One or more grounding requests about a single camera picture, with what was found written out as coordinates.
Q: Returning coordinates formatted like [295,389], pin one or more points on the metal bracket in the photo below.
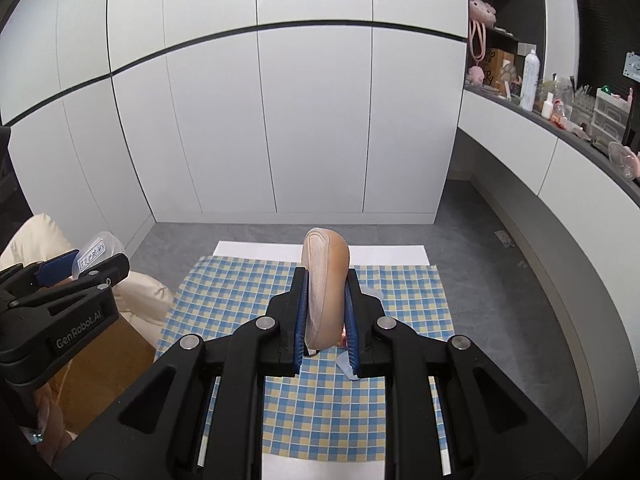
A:
[632,65]

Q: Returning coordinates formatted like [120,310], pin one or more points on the brown paw print box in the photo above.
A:
[497,70]

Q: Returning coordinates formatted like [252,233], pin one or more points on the blue yellow checkered tablecloth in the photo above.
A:
[225,300]

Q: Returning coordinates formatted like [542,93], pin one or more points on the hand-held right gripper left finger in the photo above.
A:
[300,320]

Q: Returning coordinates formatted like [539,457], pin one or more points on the small white bottle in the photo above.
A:
[547,106]

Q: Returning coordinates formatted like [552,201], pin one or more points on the beige makeup puff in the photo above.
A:
[325,280]

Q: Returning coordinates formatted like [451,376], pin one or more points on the pink plush toy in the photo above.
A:
[476,76]
[482,10]

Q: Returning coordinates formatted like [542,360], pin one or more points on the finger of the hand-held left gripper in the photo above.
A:
[55,267]
[112,272]

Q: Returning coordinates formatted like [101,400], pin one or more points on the cream padded armchair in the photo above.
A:
[30,240]

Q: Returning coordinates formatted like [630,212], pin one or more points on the clear acrylic organizer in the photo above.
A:
[582,105]

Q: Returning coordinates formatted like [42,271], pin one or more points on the cardboard box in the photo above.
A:
[110,355]

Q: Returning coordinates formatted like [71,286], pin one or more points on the clear drawer organizer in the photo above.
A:
[611,115]

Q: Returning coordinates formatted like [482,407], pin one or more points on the floor socket plate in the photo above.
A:
[505,238]

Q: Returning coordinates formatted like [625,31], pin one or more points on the curved white counter cabinet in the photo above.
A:
[525,160]

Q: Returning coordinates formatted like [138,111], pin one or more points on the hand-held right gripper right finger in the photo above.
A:
[352,330]

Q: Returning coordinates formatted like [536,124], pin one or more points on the white spray can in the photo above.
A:
[529,80]

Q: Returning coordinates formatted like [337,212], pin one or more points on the pink glass plate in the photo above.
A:
[625,160]

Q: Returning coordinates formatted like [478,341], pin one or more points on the person's left hand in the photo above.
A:
[55,430]

